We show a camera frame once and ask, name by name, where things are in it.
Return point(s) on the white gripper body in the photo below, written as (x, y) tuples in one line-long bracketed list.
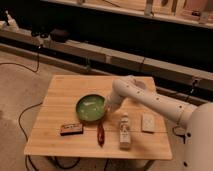
[(112, 103)]

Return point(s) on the green ceramic bowl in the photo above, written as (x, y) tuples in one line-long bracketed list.
[(90, 107)]

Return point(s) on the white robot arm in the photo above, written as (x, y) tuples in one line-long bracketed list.
[(196, 120)]

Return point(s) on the small white bottle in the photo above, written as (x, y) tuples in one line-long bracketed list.
[(125, 134)]

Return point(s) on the red chili pepper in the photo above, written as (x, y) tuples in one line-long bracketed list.
[(100, 134)]

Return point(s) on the beige rectangular sponge block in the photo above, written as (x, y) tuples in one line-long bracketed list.
[(148, 123)]

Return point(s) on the wooden table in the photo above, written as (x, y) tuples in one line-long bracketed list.
[(58, 108)]

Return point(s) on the dark rectangular box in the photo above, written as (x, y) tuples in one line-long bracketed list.
[(71, 129)]

